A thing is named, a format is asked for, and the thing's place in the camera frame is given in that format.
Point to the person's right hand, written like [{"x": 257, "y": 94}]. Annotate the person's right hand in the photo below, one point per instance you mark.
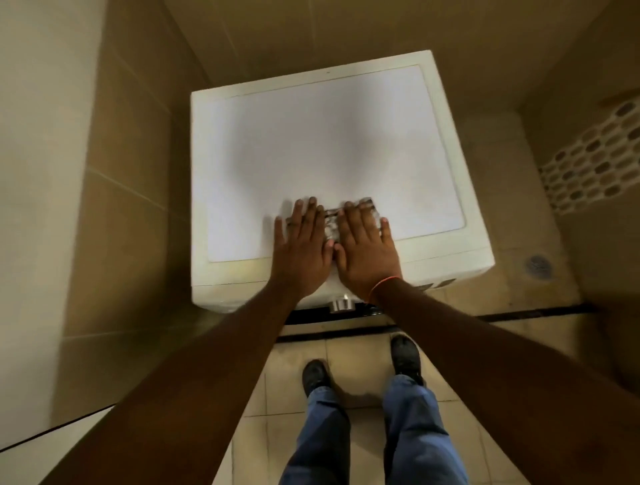
[{"x": 367, "y": 265}]

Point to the person's left hand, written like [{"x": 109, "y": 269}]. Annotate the person's left hand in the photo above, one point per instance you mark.
[{"x": 300, "y": 262}]

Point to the person's right middle finger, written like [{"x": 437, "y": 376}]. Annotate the person's right middle finger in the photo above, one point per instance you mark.
[{"x": 356, "y": 218}]

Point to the person's left middle finger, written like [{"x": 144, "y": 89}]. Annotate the person's left middle finger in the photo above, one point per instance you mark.
[{"x": 310, "y": 214}]

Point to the person's left thumb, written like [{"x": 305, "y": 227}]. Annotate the person's left thumb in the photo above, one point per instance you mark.
[{"x": 328, "y": 252}]

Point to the person's right little finger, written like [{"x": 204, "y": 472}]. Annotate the person's right little finger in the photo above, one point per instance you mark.
[{"x": 387, "y": 232}]

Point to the person's right thumb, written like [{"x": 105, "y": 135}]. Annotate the person's right thumb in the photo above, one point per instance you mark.
[{"x": 340, "y": 256}]

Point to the person's left little finger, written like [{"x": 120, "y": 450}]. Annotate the person's left little finger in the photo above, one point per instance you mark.
[{"x": 279, "y": 231}]

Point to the person's left forearm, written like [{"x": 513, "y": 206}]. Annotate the person's left forearm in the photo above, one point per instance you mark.
[{"x": 200, "y": 389}]

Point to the person's right forearm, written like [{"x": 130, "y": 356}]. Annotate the person's right forearm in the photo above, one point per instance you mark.
[{"x": 500, "y": 379}]

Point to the silver washing machine knob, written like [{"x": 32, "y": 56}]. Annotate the silver washing machine knob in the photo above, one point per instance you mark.
[{"x": 342, "y": 304}]

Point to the orange wrist thread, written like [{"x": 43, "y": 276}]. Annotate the orange wrist thread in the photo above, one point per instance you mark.
[{"x": 382, "y": 285}]

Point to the white washing machine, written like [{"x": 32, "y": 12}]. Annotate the white washing machine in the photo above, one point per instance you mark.
[{"x": 320, "y": 140}]

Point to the person's right black shoe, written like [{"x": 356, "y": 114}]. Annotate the person's right black shoe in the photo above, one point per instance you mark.
[{"x": 406, "y": 357}]

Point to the person's black shoe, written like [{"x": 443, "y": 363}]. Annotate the person's black shoe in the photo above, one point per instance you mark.
[
  {"x": 406, "y": 357},
  {"x": 315, "y": 377}
]

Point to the person's left black shoe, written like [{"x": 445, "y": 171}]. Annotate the person's left black shoe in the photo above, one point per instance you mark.
[{"x": 315, "y": 377}]

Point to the round metal floor drain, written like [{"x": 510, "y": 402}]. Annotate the round metal floor drain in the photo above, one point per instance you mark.
[{"x": 539, "y": 267}]

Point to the person's left jeans leg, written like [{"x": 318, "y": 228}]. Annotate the person's left jeans leg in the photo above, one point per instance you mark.
[{"x": 320, "y": 439}]

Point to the person's jeans leg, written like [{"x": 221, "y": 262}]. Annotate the person's jeans leg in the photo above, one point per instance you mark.
[
  {"x": 320, "y": 439},
  {"x": 425, "y": 434}
]

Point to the person's right jeans leg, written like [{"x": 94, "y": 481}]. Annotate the person's right jeans leg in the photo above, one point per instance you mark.
[{"x": 425, "y": 434}]

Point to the white perforated laundry basket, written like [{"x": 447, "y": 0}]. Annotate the white perforated laundry basket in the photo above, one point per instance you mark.
[{"x": 595, "y": 160}]

